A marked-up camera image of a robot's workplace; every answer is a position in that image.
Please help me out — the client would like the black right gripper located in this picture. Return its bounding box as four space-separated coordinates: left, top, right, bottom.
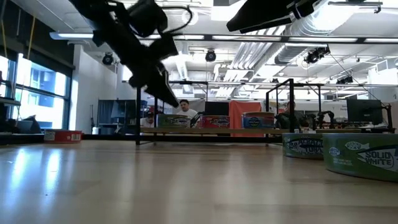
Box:
226 0 323 35

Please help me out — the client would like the black computer monitor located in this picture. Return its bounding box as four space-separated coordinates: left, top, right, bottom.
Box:
204 101 230 117
346 98 384 126

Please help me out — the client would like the blue grey partition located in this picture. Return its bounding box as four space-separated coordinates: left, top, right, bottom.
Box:
97 99 137 135

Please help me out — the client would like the large window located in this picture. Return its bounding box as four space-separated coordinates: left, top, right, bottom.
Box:
0 52 74 131

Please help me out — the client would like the yellow hanging strap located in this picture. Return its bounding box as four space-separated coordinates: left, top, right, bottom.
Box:
1 18 7 60
27 16 36 60

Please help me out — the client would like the wooden shelf with black frame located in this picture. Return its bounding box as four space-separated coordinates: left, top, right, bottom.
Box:
135 78 295 148

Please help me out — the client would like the long ceiling light bar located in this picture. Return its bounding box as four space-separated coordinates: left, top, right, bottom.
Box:
49 32 398 44

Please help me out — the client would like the red label seafood can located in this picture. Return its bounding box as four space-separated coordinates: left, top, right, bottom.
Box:
43 129 83 144
200 115 231 129

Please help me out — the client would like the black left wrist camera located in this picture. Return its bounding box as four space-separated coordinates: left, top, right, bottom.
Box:
127 0 169 38

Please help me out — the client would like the person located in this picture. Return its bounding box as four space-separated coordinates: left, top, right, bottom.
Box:
140 111 156 128
175 99 200 119
275 101 307 130

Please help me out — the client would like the orange partition panel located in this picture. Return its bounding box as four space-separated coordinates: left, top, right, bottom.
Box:
229 100 264 138

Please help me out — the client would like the black aluminium rig frame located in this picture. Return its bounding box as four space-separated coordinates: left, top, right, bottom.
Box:
82 133 317 144

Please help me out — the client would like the black chair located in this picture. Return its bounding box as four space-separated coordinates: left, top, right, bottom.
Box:
17 114 42 134

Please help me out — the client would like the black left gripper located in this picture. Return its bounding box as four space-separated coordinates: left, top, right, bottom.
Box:
129 34 181 109

